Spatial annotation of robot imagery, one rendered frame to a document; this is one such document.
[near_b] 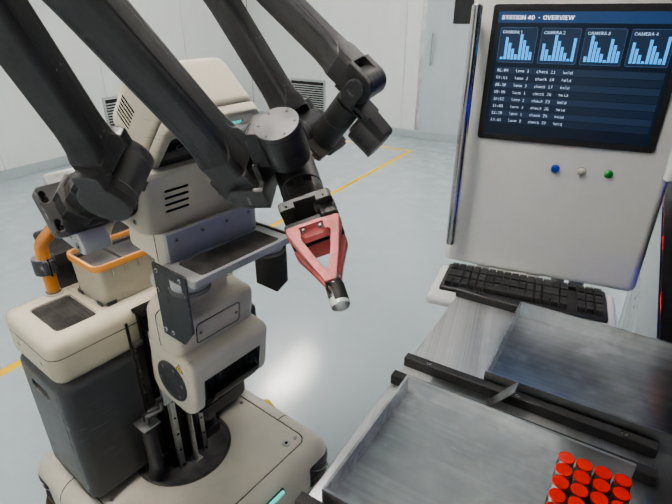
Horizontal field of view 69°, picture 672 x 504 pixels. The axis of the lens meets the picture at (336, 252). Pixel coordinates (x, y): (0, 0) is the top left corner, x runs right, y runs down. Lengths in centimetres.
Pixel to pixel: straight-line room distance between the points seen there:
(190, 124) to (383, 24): 598
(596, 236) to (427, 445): 81
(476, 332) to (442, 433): 29
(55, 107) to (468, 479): 72
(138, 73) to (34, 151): 522
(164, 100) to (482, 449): 64
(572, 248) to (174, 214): 100
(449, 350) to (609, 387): 28
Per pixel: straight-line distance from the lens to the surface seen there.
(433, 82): 629
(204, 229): 98
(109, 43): 58
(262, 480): 153
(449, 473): 77
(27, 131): 575
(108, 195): 76
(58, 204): 88
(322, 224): 57
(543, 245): 143
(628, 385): 102
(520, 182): 137
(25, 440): 231
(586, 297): 136
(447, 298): 129
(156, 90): 60
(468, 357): 97
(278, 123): 60
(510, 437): 84
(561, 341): 107
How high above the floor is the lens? 147
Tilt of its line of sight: 26 degrees down
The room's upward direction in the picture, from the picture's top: straight up
